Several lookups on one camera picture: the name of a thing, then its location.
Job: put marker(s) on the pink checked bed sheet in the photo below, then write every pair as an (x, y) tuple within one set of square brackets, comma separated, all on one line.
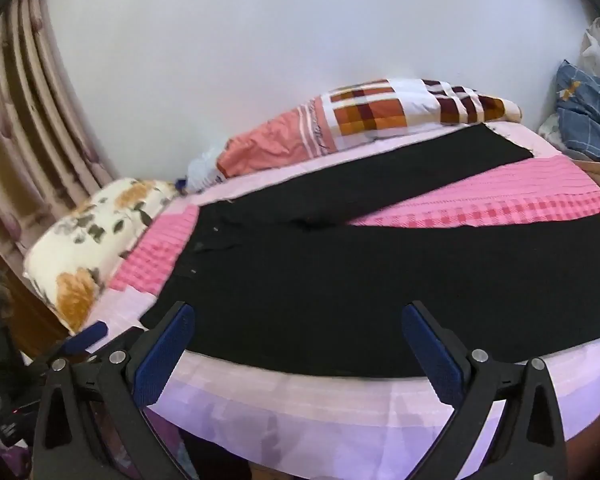
[(480, 200)]

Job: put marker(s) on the orange plaid quilt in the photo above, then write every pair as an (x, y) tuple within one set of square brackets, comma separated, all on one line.
[(370, 110)]

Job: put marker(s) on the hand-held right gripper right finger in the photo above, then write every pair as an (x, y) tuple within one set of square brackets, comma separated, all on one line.
[(430, 350)]

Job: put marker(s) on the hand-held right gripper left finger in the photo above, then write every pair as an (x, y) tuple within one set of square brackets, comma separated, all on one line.
[(165, 355)]

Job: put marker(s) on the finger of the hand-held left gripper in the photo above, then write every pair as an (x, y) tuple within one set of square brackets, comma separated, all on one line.
[(87, 337), (117, 344)]

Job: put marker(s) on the black pants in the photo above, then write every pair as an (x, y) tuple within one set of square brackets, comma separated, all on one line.
[(305, 285)]

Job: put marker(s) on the beige floral curtain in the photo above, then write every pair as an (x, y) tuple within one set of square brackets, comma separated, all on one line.
[(30, 135)]

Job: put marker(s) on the white plastic bag blue print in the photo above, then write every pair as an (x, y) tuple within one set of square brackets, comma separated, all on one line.
[(202, 172)]

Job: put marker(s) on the floral pillow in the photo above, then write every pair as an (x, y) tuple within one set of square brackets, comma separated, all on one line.
[(95, 240)]

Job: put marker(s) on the blue checked cloth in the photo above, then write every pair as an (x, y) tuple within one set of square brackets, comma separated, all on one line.
[(585, 110)]

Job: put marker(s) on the person's purple clothing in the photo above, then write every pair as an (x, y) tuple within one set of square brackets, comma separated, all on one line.
[(162, 425)]

